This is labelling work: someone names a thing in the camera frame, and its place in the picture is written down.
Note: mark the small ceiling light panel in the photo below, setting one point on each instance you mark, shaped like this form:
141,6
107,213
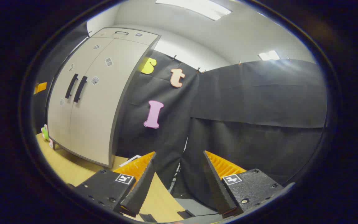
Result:
269,55

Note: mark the white card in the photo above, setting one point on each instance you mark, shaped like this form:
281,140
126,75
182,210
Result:
132,160

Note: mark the grey double-door shoe cabinet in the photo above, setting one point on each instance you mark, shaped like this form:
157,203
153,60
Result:
125,104

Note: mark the pink and green plush toy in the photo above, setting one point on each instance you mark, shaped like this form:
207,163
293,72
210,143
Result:
44,132

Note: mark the grey cabinet drawer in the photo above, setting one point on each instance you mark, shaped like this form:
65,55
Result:
126,38

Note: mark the grey cabinet door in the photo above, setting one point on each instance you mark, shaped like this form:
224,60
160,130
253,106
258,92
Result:
79,59
110,102

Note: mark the black backdrop cloth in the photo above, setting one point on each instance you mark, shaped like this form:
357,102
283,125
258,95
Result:
244,93

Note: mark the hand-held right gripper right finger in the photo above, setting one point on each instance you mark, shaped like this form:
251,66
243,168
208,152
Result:
216,186

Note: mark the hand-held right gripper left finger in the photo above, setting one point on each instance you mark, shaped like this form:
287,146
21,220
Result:
141,189

